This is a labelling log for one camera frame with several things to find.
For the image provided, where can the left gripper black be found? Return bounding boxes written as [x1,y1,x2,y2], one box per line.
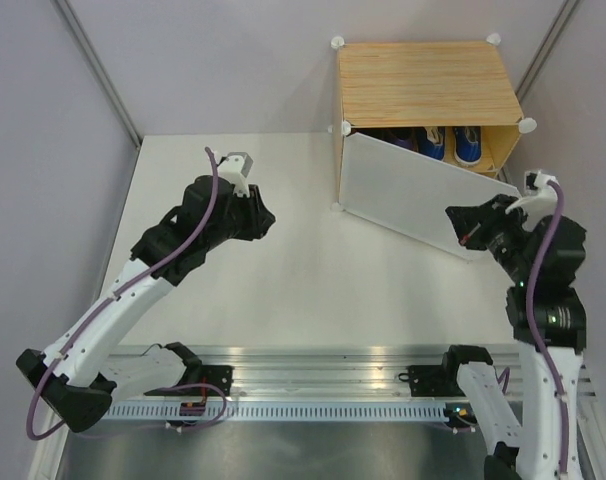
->
[203,185,277,251]

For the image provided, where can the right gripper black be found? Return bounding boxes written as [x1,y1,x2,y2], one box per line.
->
[447,192,539,283]

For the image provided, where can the blue canvas sneaker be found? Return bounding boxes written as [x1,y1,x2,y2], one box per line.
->
[453,126,482,166]
[416,126,446,161]

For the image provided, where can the white cabinet door panel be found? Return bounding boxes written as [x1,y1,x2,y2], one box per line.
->
[338,133,519,260]

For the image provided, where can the purple pointed loafer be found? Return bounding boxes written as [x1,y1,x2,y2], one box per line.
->
[383,127,415,151]

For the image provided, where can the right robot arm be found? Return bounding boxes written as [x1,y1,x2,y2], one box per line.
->
[439,195,587,479]

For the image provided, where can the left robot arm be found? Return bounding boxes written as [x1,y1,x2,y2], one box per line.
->
[16,175,276,433]

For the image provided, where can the wooden shoe cabinet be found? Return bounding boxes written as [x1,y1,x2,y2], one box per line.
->
[329,35,536,210]

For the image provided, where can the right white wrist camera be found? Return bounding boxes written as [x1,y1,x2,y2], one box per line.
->
[505,169,560,219]

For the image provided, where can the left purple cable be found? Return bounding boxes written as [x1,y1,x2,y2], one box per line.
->
[26,146,229,442]

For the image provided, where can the aluminium rail base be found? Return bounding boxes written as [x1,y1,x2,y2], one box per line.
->
[50,344,599,401]

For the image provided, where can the white slotted cable duct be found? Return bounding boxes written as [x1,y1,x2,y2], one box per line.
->
[104,401,448,423]

